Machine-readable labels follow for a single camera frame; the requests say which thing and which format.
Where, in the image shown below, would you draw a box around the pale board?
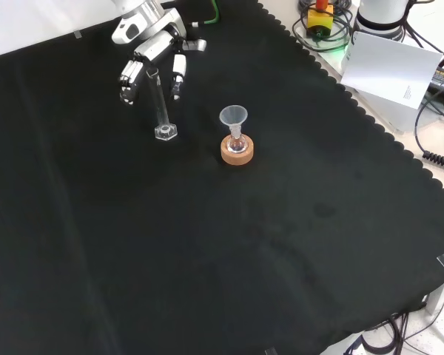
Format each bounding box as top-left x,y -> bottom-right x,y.
340,31 -> 444,110

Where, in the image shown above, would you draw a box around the cork ring stand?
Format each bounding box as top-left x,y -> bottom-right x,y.
220,135 -> 255,166

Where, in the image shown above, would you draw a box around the small round-bottom glass flask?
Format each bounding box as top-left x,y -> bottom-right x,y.
227,127 -> 248,155

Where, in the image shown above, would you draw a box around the clear plastic funnel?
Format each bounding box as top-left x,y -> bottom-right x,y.
218,104 -> 249,138

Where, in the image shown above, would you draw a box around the yellow stop button box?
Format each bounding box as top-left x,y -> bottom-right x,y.
306,0 -> 334,40

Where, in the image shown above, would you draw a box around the white bench frame post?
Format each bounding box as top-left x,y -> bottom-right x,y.
424,280 -> 444,316

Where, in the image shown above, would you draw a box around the black floor cables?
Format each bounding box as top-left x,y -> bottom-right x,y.
342,312 -> 444,355

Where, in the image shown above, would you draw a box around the black bench cloth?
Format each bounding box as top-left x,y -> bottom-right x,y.
0,0 -> 444,355

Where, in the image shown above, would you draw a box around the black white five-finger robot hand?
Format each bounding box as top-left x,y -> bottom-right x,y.
110,7 -> 208,107

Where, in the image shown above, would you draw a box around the green cable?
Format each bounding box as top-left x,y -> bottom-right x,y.
198,0 -> 221,27

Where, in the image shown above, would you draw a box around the clear glass graduated cylinder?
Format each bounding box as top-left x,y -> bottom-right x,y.
145,67 -> 179,142

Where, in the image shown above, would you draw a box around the black cable bundle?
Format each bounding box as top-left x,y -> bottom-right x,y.
291,0 -> 356,53

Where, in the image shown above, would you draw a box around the black coiled cable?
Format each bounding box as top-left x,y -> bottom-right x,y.
414,87 -> 444,171

